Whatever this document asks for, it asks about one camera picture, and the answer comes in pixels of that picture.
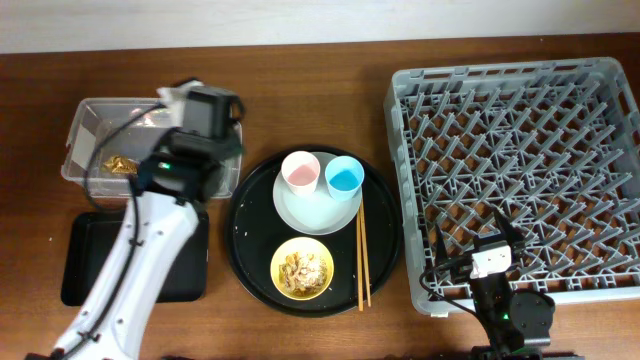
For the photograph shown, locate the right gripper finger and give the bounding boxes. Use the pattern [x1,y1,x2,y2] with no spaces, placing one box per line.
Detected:
[493,208,523,245]
[435,225,449,265]

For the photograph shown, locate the white napkin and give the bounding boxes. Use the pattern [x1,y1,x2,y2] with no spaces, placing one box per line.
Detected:
[157,80,204,127]

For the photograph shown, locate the brown snack wrapper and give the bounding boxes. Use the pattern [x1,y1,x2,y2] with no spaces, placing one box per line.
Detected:
[103,155,138,175]

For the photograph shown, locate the pink cup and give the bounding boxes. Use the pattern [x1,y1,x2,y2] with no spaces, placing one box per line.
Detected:
[281,151,321,196]

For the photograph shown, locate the yellow bowl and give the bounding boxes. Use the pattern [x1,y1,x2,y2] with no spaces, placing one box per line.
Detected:
[270,237,335,301]

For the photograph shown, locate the food scraps with rice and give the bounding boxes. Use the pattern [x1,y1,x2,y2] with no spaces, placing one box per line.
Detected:
[279,252,328,297]

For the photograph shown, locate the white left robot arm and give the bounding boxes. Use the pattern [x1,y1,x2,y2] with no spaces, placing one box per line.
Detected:
[49,80,246,359]

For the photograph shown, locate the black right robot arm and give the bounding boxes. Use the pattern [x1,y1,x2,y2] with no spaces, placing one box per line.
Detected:
[422,209,555,359]

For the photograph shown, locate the grey dishwasher rack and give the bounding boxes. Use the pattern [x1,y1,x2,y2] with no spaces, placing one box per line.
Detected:
[384,57,639,317]

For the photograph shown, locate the clear plastic waste bin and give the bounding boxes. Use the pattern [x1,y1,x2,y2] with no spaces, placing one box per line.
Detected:
[60,97,243,199]

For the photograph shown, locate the left wooden chopstick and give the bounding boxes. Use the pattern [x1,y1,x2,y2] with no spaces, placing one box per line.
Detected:
[356,205,364,312]

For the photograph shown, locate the wooden chopstick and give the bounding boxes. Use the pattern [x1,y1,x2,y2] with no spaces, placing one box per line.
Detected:
[356,205,364,312]
[359,198,371,307]

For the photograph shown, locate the right wooden chopstick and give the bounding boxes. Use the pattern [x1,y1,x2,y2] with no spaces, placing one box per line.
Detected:
[359,198,371,307]

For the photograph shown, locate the round black serving tray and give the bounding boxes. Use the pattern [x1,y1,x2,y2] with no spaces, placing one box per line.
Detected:
[224,148,403,317]

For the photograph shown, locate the blue cup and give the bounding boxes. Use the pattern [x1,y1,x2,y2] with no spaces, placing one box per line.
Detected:
[325,156,365,201]

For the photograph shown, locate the light grey plate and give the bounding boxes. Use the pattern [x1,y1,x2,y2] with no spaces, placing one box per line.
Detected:
[273,152,362,236]

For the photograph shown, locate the black rectangular tray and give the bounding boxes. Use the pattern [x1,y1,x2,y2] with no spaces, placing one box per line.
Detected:
[61,212,209,306]

